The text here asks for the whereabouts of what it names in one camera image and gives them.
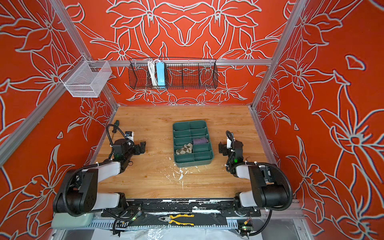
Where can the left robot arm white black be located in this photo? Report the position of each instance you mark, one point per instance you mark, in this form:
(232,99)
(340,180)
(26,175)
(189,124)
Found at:
(79,194)

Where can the pale green foam pad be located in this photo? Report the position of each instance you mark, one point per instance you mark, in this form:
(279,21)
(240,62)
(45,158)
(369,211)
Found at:
(66,221)

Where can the beige argyle sock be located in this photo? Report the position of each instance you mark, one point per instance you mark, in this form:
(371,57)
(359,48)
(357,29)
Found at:
(186,149)

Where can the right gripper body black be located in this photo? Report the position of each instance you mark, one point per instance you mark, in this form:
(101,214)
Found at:
(227,152)

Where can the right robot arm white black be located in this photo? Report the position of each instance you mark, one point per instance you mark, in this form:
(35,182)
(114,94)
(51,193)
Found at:
(270,187)

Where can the black wire wall basket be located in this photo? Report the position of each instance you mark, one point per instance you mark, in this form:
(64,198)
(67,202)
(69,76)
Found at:
(181,73)

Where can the yellow handle pliers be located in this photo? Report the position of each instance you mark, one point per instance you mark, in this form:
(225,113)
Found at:
(176,219)

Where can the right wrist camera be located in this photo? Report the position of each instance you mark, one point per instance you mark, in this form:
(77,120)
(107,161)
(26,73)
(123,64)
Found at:
(230,140)

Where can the green plastic divided tray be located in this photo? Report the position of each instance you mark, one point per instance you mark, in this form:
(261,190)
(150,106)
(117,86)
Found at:
(184,133)

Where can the light blue box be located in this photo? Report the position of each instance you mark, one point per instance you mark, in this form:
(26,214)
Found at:
(160,68)

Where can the white wire mesh basket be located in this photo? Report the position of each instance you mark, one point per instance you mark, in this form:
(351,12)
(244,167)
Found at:
(87,79)

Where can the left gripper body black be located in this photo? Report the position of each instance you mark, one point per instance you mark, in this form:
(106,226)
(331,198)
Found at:
(134,150)

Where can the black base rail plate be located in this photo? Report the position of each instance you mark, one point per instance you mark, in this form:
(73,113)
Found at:
(225,207)

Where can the green handle screwdriver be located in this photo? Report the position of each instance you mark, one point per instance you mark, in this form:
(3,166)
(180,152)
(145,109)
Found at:
(116,125)

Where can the white slotted cable duct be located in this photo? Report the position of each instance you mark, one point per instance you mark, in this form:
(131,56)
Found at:
(231,224)

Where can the purple sock yellow cuff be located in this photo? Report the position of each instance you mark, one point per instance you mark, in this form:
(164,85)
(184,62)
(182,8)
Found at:
(199,141)

